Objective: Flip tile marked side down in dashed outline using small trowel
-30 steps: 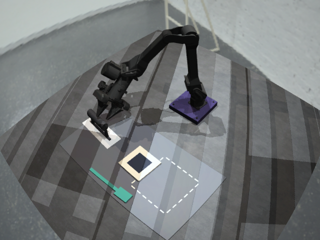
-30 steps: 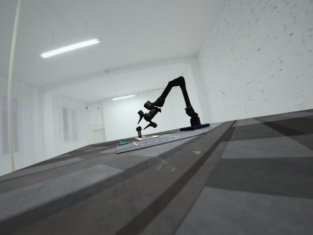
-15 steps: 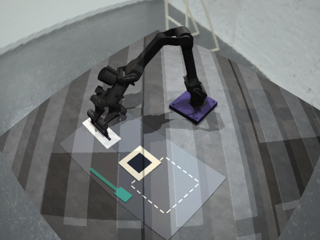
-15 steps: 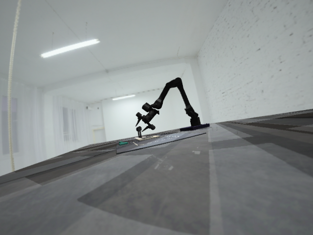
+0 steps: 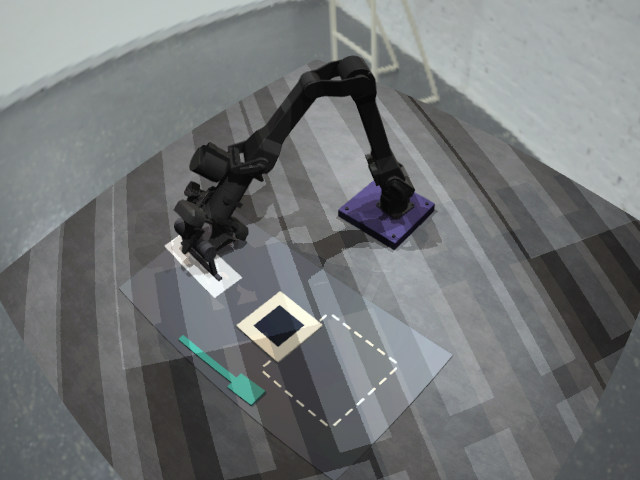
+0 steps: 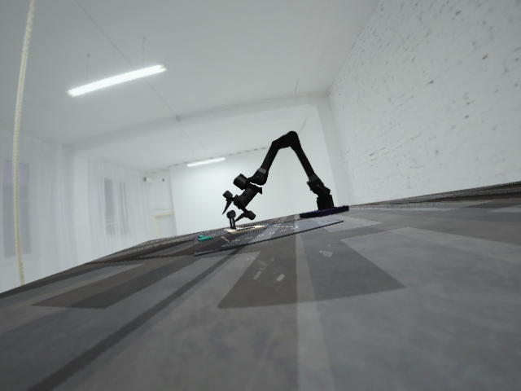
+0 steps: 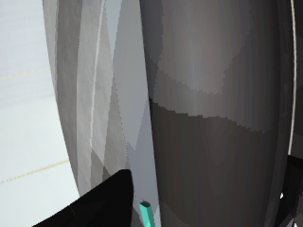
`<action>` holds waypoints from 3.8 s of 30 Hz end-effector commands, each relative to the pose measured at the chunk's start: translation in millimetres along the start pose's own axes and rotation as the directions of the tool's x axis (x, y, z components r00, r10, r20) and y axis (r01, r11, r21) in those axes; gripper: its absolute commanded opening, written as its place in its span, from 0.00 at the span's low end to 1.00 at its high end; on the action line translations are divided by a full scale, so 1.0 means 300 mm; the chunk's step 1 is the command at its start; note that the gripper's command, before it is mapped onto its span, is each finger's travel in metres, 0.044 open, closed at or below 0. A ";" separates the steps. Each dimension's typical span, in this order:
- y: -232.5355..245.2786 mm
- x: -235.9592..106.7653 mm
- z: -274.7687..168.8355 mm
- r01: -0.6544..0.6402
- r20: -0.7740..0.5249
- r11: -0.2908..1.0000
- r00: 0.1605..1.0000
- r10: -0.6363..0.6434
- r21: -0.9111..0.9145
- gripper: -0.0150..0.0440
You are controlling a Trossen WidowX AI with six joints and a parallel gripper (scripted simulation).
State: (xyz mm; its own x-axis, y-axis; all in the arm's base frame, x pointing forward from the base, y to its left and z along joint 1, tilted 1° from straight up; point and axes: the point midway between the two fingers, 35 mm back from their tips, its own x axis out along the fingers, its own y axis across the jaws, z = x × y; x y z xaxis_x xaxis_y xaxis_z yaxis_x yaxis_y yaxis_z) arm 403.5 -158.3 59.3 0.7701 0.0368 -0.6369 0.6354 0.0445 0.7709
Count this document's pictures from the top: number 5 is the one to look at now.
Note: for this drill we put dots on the teal small trowel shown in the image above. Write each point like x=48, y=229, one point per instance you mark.
x=242, y=386

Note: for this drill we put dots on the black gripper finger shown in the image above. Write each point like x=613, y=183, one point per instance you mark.
x=218, y=239
x=191, y=235

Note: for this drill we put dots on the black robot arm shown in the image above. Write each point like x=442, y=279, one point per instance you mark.
x=262, y=149

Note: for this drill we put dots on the beige square tile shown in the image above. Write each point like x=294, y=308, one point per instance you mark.
x=279, y=326

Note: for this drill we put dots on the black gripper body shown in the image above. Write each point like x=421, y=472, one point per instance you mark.
x=219, y=208

